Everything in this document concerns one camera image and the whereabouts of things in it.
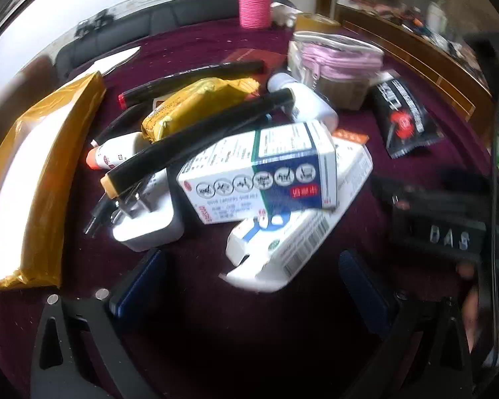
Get white medicine box orange stripe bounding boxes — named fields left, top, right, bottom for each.
left=225, top=131, right=374, bottom=292

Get yellow tape roll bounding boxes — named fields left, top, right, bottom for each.
left=293, top=12, right=342, bottom=34

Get black leather sofa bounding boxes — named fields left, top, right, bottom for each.
left=56, top=0, right=300, bottom=79

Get black marker red cap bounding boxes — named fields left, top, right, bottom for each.
left=117, top=60, right=266, bottom=111

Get black snack packet red print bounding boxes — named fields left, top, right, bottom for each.
left=372, top=77, right=445, bottom=159

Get thin black pen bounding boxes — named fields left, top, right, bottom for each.
left=84, top=193, right=119, bottom=237

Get white charger adapter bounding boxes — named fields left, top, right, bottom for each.
left=111, top=166, right=184, bottom=252

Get gold tray with white base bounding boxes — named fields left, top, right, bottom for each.
left=0, top=70, right=106, bottom=289

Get black gadget on sofa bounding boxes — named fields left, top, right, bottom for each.
left=76, top=10, right=114, bottom=36

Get brown chair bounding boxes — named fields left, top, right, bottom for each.
left=0, top=56, right=61, bottom=150

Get white blue medicine box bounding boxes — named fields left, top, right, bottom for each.
left=177, top=120, right=338, bottom=225

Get wooden glass cabinet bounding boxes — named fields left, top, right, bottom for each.
left=316, top=0, right=499, bottom=109

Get white plastic bottle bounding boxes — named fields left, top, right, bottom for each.
left=267, top=72, right=339, bottom=131

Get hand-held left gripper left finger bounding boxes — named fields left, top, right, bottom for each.
left=31, top=247, right=169, bottom=399

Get white paper stack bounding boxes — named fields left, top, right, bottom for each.
left=93, top=47, right=141, bottom=76

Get white glue tube orange cap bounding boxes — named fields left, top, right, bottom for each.
left=86, top=132, right=150, bottom=172

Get yellow snack packet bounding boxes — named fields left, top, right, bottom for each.
left=141, top=78, right=260, bottom=144

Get person's right hand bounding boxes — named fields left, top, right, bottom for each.
left=455, top=264, right=499, bottom=366

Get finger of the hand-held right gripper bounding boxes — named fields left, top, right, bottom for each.
left=368, top=172, right=425, bottom=217

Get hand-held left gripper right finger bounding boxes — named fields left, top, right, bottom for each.
left=339, top=249, right=475, bottom=399

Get clear pouch pink contents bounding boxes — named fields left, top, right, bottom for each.
left=287, top=31, right=385, bottom=111

